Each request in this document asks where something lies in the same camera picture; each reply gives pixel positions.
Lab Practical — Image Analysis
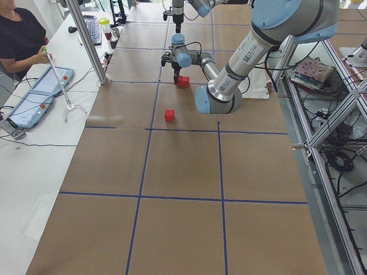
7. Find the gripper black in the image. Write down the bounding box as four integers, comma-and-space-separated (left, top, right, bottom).
171, 62, 182, 84
173, 13, 184, 33

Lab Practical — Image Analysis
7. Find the red block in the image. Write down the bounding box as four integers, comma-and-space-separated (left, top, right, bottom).
175, 76, 190, 88
164, 109, 175, 122

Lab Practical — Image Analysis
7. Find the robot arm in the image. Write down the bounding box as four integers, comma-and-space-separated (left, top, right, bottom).
163, 0, 228, 33
161, 1, 339, 114

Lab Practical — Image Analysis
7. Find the metal cup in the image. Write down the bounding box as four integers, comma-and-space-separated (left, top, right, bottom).
111, 27, 120, 38

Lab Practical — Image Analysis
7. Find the yellow lid cup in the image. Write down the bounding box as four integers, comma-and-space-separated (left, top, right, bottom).
99, 17, 111, 34

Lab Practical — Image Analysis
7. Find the black keyboard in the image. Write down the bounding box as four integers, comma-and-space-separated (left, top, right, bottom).
84, 19, 102, 46

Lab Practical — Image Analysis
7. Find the computer mouse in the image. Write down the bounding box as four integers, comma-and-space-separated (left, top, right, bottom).
68, 26, 77, 33

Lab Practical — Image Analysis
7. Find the reacher grabber stick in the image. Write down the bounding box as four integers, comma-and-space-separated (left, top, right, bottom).
41, 45, 88, 123

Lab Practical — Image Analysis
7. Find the teach pendant far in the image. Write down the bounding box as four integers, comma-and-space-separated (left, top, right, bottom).
30, 66, 75, 96

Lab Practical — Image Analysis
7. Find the teach pendant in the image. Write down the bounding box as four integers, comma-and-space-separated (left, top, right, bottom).
9, 91, 54, 129
30, 66, 75, 96

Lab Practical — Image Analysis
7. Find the stack of books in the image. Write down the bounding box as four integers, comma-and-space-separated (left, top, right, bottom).
290, 57, 334, 91

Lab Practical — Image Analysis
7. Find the teach pendant near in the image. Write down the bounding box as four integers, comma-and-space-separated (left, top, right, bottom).
9, 91, 54, 129

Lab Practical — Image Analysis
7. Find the person in black shirt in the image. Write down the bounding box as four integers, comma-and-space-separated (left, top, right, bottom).
1, 1, 49, 81

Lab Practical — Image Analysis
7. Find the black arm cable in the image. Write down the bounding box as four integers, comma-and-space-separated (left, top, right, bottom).
183, 41, 213, 81

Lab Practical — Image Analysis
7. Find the aluminium frame post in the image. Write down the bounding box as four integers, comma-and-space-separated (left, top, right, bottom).
66, 0, 107, 85

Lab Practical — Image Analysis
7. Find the white pedestal column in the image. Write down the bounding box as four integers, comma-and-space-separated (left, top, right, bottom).
238, 68, 270, 99

